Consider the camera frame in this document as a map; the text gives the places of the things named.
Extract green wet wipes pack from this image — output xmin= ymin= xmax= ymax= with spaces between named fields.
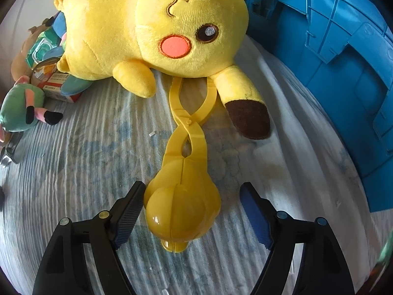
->
xmin=26 ymin=28 xmax=62 ymax=68

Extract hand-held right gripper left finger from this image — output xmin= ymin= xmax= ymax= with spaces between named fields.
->
xmin=32 ymin=181 xmax=146 ymax=295

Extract light blue soft toy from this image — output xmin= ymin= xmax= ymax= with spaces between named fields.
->
xmin=60 ymin=74 xmax=93 ymax=95

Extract brown capybara plush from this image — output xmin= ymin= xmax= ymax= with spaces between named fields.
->
xmin=11 ymin=26 xmax=46 ymax=80

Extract yellow plastic ball tongs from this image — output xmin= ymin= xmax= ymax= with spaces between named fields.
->
xmin=144 ymin=77 xmax=222 ymax=252

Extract red cardboard box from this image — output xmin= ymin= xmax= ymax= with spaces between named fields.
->
xmin=37 ymin=71 xmax=83 ymax=103

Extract teal dress pig plush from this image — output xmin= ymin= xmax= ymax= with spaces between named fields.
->
xmin=0 ymin=75 xmax=64 ymax=145

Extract yellow mouse plush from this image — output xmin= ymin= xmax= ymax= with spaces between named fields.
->
xmin=55 ymin=0 xmax=306 ymax=139

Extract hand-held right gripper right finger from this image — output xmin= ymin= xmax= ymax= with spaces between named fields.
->
xmin=239 ymin=182 xmax=357 ymax=295

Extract blue plastic crate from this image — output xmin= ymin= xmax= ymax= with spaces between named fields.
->
xmin=246 ymin=0 xmax=393 ymax=212

